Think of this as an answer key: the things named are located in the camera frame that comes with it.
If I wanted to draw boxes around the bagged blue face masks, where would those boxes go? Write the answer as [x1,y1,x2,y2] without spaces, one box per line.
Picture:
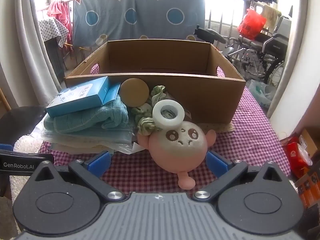
[41,128,135,154]

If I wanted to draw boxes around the pink round plush toy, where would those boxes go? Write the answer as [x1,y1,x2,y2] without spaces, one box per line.
[137,121,217,190]

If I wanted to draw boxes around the teal knitted cloth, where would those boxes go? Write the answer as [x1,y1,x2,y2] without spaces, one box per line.
[43,96,129,133]

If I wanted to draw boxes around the blue carton box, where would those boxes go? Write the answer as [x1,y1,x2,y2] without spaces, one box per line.
[46,76,120,118]

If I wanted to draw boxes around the pink checkered tablecloth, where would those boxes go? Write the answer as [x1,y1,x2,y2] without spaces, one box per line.
[38,63,292,197]

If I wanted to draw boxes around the tan round cushion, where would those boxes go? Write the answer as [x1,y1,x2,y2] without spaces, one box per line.
[119,78,149,107]

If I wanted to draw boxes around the black chair seat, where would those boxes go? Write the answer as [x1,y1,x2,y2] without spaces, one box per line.
[0,106,47,146]

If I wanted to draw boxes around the brown cardboard box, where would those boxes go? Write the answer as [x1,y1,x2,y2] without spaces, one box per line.
[65,39,246,124]

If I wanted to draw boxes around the grey curtain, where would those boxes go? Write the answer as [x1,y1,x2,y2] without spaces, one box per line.
[15,0,61,106]

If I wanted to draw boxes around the wheelchair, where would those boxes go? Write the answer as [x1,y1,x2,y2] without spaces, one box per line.
[194,16,291,88]

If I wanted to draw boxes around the polka dot cloth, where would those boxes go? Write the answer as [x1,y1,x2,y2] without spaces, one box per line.
[39,17,69,48]

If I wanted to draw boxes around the red plastic bag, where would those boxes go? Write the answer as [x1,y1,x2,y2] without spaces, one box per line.
[238,8,267,40]

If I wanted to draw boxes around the pink hanging garment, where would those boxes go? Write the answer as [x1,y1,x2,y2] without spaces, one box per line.
[47,1,72,43]

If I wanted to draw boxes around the blue patterned hanging blanket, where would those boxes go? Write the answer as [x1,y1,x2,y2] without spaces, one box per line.
[73,0,205,47]

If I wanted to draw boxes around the white foam ring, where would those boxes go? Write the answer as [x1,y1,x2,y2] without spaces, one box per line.
[152,99,186,131]

